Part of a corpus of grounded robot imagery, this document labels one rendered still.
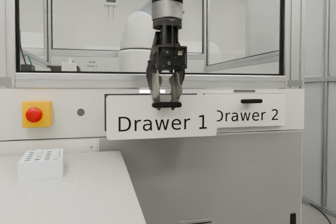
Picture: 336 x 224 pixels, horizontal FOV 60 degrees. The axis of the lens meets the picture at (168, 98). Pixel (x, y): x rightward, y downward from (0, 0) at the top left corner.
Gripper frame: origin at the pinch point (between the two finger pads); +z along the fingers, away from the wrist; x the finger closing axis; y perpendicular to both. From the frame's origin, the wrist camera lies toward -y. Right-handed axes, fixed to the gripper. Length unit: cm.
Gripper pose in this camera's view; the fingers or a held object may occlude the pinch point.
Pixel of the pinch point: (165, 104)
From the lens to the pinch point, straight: 73.3
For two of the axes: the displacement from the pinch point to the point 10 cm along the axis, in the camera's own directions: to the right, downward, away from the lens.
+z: 0.0, 10.0, 0.3
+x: 9.7, -0.1, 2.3
